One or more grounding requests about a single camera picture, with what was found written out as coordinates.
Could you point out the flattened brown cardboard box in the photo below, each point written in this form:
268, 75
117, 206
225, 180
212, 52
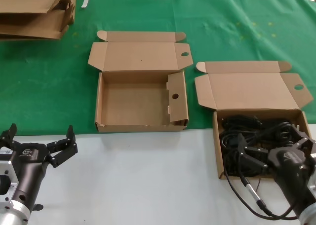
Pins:
24, 4
29, 25

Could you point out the small white paper strip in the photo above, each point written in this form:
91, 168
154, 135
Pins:
85, 2

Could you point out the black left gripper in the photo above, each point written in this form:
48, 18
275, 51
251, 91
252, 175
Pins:
29, 158

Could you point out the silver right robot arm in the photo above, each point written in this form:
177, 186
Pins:
309, 215

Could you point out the open cardboard box torn corner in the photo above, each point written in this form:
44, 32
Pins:
133, 104

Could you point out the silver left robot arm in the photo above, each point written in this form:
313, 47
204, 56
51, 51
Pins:
12, 215

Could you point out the green table cloth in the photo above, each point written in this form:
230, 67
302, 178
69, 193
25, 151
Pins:
222, 37

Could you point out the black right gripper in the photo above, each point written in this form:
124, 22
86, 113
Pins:
288, 161

